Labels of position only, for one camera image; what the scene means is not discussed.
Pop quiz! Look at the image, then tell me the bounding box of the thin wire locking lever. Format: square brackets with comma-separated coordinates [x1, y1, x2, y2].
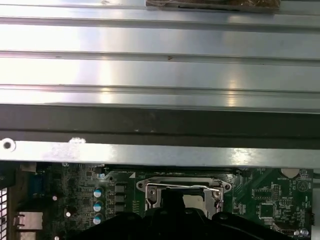
[146, 183, 225, 201]

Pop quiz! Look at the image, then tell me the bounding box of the silver ethernet port block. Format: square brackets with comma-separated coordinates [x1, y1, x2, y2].
[14, 211, 44, 230]

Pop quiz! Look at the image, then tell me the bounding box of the CPU socket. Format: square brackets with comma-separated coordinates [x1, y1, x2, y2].
[136, 176, 232, 218]

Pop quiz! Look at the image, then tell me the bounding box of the square brown base plate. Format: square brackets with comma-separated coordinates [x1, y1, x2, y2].
[145, 0, 281, 12]

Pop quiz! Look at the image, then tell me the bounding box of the blue VGA port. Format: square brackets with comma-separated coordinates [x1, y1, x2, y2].
[30, 174, 49, 199]

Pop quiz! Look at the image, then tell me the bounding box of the round silver coin battery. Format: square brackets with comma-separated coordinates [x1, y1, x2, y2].
[280, 167, 300, 179]

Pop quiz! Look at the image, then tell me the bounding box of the metal CPU socket cover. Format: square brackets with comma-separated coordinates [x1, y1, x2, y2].
[146, 186, 224, 218]

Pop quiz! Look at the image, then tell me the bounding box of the black and silver PC case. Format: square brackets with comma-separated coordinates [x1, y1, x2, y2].
[0, 102, 320, 240]

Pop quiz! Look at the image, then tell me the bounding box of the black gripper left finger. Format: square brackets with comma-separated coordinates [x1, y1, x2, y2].
[74, 189, 176, 240]

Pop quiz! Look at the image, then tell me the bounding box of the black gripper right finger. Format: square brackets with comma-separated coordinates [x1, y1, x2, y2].
[173, 189, 309, 240]

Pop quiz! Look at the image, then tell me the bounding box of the green motherboard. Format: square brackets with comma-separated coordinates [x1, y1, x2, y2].
[14, 163, 315, 240]

